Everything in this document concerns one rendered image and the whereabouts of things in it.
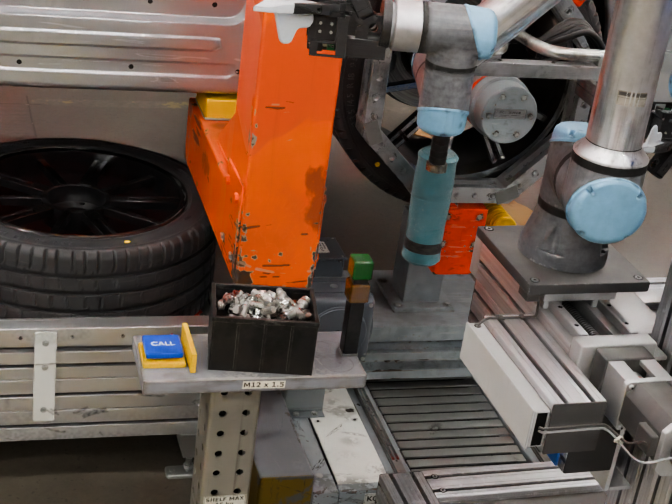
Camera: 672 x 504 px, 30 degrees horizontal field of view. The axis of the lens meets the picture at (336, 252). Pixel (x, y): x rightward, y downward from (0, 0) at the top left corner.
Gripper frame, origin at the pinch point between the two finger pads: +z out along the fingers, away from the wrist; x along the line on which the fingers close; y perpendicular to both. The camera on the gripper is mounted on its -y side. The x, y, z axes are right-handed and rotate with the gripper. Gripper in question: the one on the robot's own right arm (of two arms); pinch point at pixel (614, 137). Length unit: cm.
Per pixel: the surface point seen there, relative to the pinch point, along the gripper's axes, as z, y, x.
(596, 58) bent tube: 7.5, 16.7, -1.9
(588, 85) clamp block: 7.8, 10.7, -2.1
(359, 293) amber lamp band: 61, -23, 25
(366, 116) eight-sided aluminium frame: 49, -5, -21
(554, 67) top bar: 16.6, 14.4, -1.8
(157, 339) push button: 98, -35, 21
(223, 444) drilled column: 85, -55, 28
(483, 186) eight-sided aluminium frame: 18.1, -21.3, -21.0
